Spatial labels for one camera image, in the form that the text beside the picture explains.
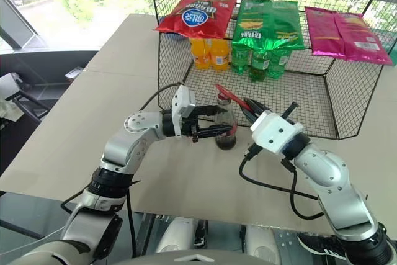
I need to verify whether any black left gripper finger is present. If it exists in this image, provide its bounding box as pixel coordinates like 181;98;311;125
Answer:
193;105;231;118
197;124;234;139

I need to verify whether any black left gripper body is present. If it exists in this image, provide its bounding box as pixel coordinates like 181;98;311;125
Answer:
181;115;203;144

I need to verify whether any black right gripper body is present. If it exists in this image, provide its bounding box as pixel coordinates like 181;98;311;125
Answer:
279;101;299;122

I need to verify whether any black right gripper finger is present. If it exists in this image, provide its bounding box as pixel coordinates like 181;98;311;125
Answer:
243;102;261;124
244;97;272;117

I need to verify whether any glass bottle with dark drink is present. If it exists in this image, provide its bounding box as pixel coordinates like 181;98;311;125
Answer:
214;92;239;151

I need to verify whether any red bottle opener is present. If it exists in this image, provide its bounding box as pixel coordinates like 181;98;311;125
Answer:
214;83;249;114

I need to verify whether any green soda bottle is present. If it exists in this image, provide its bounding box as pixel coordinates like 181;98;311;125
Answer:
230;41;252;76
267;47;293;80
248;48;271;83

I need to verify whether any orange soda bottle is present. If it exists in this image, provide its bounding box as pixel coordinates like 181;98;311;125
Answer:
210;38;231;74
190;37;213;71

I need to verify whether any green chip bag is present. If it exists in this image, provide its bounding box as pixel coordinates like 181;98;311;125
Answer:
231;0;306;52

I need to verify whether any pink chip bag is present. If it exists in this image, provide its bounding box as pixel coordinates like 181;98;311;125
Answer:
304;6;347;58
332;12;394;66

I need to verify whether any red chip bag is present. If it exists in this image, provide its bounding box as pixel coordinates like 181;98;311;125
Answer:
154;0;240;40

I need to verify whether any white rounded robot leg cover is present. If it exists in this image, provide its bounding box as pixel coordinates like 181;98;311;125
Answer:
244;223;277;259
154;216;200;254

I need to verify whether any small white card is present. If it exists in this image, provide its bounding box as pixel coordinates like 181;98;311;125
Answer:
65;66;85;79

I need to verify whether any black sneaker with white stripes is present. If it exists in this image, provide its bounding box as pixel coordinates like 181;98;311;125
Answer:
297;231;349;262

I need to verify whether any crumpled white paper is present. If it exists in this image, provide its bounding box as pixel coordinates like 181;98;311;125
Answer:
0;96;23;122

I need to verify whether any white grey box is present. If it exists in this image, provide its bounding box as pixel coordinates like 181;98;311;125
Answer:
0;73;23;102

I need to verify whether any grey robot torso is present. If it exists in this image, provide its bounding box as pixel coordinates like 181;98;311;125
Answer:
0;238;236;265

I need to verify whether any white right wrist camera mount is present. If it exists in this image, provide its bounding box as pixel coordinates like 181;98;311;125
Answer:
249;110;304;156

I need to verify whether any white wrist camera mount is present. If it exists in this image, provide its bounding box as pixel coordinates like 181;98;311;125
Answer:
249;110;304;156
169;84;197;138

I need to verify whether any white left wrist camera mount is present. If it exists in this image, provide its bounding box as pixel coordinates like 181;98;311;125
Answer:
169;84;197;138

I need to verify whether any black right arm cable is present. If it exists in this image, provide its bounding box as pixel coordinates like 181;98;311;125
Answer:
238;143;325;220

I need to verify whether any black wire mesh rack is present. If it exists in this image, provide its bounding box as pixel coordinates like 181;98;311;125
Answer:
148;0;397;140

